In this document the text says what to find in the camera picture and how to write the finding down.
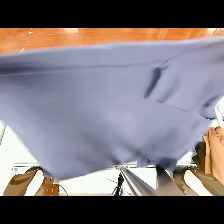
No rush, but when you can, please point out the blue shirt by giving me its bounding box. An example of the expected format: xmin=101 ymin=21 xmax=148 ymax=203
xmin=0 ymin=36 xmax=224 ymax=180

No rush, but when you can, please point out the brown garment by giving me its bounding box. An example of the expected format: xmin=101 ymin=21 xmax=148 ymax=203
xmin=203 ymin=125 xmax=224 ymax=186

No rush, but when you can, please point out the silver frame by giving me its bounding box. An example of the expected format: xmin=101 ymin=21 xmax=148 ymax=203
xmin=0 ymin=161 xmax=209 ymax=197

